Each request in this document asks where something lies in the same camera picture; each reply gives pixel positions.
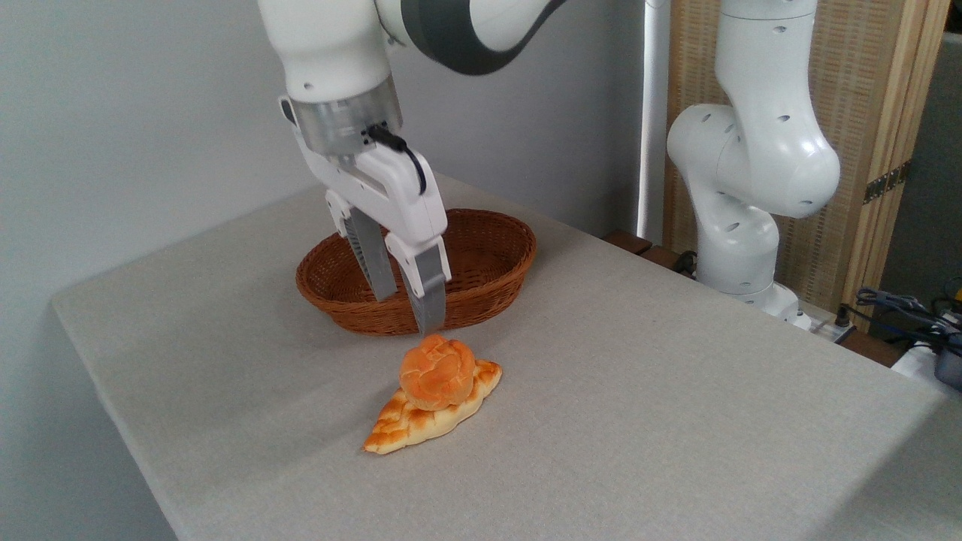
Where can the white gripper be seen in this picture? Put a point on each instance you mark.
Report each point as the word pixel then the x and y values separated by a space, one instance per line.
pixel 391 195

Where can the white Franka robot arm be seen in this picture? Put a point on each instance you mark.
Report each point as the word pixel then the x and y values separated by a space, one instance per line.
pixel 755 150

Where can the brown wicker oval basket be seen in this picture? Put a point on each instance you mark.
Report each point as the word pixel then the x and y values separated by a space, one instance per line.
pixel 481 282

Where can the round orange bread roll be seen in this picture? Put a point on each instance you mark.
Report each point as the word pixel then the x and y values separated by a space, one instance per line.
pixel 436 372

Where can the leaf-shaped braided bread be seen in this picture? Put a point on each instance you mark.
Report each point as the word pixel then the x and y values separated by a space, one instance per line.
pixel 409 424

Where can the grey tablecloth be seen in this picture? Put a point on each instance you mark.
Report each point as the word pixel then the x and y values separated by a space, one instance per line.
pixel 601 421

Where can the white vertical pole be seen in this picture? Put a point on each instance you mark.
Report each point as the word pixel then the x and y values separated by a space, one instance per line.
pixel 654 113

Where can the wooden woven folding screen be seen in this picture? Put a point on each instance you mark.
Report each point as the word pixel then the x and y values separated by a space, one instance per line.
pixel 864 113

